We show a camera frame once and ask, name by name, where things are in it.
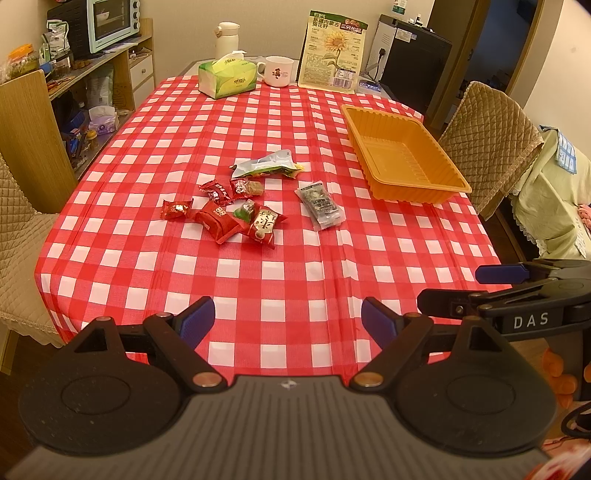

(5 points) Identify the orange plastic tray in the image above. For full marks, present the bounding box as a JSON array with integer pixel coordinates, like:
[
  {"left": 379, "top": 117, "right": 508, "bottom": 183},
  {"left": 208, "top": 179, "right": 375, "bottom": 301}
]
[{"left": 341, "top": 105, "right": 472, "bottom": 204}]

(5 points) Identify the light green cloth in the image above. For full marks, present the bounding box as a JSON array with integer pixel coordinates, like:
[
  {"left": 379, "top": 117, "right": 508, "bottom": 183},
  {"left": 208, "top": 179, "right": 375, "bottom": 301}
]
[{"left": 511, "top": 130, "right": 590, "bottom": 260}]

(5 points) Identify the white mug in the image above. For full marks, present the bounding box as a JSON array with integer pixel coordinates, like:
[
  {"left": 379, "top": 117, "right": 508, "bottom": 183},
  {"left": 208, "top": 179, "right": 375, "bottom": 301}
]
[{"left": 256, "top": 56, "right": 294, "bottom": 88}]

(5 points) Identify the red clear brown candy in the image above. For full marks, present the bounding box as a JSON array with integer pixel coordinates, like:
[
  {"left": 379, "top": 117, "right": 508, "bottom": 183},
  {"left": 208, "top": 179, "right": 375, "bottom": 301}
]
[{"left": 230, "top": 178, "right": 264, "bottom": 200}]

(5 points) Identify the red white snack packet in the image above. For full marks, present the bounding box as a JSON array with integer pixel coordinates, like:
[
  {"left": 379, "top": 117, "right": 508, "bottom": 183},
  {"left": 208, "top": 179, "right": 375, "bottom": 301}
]
[{"left": 245, "top": 205, "right": 287, "bottom": 249}]

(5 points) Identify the small red candy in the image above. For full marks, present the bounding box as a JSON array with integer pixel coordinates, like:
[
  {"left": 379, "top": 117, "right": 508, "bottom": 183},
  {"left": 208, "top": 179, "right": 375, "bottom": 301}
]
[{"left": 160, "top": 199, "right": 193, "bottom": 221}]

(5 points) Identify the clear dark snack packet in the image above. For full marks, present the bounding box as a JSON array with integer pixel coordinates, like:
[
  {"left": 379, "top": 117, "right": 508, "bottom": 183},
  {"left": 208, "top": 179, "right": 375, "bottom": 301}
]
[{"left": 295, "top": 181, "right": 346, "bottom": 231}]

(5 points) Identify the black mini fridge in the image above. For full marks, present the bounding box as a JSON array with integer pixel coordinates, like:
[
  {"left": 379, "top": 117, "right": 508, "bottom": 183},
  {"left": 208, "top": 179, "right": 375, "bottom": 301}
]
[{"left": 366, "top": 15, "right": 452, "bottom": 114}]

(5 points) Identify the right hand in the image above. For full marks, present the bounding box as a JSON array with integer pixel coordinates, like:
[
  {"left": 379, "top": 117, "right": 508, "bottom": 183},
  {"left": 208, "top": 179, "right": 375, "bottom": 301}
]
[{"left": 542, "top": 349, "right": 579, "bottom": 409}]

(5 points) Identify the left quilted beige chair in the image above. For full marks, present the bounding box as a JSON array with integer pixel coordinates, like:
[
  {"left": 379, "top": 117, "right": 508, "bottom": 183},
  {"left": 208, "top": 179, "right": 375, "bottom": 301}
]
[{"left": 1, "top": 163, "right": 63, "bottom": 375}]

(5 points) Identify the red twisted candy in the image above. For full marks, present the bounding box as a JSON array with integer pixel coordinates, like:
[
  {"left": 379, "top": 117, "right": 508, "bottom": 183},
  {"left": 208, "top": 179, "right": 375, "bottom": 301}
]
[{"left": 199, "top": 180, "right": 233, "bottom": 207}]

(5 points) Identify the white thermos bottle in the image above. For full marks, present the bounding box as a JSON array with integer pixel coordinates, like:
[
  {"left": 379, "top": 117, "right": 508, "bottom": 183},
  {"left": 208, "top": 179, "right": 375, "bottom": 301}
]
[{"left": 214, "top": 21, "right": 240, "bottom": 59}]

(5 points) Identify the right quilted beige chair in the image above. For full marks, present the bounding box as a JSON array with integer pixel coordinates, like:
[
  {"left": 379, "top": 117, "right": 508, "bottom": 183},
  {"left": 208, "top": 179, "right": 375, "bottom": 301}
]
[{"left": 439, "top": 81, "right": 544, "bottom": 220}]

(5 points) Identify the red white checkered tablecloth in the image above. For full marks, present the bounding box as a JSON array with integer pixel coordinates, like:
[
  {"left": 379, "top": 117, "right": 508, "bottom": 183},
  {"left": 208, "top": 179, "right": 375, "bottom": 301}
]
[{"left": 35, "top": 76, "right": 497, "bottom": 377}]

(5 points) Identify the green candy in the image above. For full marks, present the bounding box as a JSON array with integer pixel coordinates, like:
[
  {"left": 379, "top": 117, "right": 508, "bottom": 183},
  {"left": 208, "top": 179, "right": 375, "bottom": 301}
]
[{"left": 233, "top": 199, "right": 256, "bottom": 224}]

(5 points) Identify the mint toaster oven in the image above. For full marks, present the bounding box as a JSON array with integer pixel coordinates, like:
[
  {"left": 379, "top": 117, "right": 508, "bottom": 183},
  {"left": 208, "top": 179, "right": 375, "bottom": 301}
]
[{"left": 47, "top": 0, "right": 140, "bottom": 59}]

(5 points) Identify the green tissue box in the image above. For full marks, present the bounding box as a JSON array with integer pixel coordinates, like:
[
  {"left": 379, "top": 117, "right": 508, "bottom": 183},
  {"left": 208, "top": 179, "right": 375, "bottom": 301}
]
[{"left": 197, "top": 51, "right": 259, "bottom": 100}]

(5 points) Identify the sunflower seed bag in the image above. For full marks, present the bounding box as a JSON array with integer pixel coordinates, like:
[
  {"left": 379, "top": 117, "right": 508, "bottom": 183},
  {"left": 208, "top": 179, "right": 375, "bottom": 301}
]
[{"left": 297, "top": 10, "right": 368, "bottom": 94}]

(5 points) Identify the wooden shelf unit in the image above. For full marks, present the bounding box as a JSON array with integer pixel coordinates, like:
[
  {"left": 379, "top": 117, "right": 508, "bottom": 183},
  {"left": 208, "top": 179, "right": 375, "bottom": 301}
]
[{"left": 1, "top": 18, "right": 155, "bottom": 213}]

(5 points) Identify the blue gum pack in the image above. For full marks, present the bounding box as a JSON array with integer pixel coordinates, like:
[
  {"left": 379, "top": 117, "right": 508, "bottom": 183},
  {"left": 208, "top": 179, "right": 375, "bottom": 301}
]
[{"left": 356, "top": 79, "right": 382, "bottom": 95}]

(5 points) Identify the large red snack packet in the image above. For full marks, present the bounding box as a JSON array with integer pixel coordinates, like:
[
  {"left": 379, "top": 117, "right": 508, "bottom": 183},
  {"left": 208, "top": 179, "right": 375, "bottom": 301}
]
[{"left": 194, "top": 200, "right": 245, "bottom": 245}]

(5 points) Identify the green label bottle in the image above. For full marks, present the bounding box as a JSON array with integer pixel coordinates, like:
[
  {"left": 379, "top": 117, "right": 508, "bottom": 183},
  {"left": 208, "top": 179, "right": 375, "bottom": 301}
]
[{"left": 392, "top": 0, "right": 408, "bottom": 15}]

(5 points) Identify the silver green snack bag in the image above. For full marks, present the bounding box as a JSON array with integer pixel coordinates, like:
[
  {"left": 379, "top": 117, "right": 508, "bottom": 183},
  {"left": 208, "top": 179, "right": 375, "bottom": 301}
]
[{"left": 231, "top": 149, "right": 304, "bottom": 180}]

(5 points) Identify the quilted beige chair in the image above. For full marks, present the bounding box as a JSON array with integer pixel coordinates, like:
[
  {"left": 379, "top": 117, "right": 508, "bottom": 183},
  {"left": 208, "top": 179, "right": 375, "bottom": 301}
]
[
  {"left": 439, "top": 81, "right": 544, "bottom": 220},
  {"left": 1, "top": 163, "right": 63, "bottom": 375}
]

